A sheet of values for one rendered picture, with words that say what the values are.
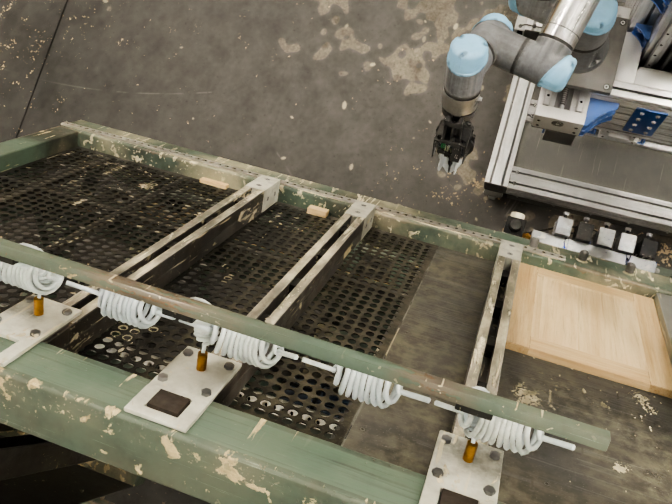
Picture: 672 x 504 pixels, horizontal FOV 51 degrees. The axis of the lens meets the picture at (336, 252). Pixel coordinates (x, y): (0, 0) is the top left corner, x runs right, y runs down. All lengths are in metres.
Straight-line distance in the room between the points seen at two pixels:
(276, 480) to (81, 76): 2.91
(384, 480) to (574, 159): 2.04
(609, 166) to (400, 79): 0.97
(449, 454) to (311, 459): 0.21
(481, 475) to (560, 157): 1.96
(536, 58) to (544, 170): 1.40
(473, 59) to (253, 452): 0.82
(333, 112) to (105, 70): 1.14
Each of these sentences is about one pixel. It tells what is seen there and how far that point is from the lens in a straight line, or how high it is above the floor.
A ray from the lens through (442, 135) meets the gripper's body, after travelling 1.53.
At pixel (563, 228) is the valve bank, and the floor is 0.76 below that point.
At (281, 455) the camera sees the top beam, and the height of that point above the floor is 1.92.
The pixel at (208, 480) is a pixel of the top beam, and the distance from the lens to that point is 1.05.
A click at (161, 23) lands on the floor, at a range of 3.61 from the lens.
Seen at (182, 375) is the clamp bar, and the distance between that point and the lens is 1.13.
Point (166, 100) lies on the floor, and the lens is 3.43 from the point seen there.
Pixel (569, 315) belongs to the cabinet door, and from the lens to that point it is 1.83.
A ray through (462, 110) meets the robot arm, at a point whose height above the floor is 1.54.
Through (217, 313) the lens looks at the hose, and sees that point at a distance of 1.00.
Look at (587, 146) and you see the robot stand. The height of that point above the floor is 0.21.
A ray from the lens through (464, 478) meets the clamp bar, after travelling 1.05.
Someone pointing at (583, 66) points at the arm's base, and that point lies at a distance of 2.05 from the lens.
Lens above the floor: 2.90
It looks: 76 degrees down
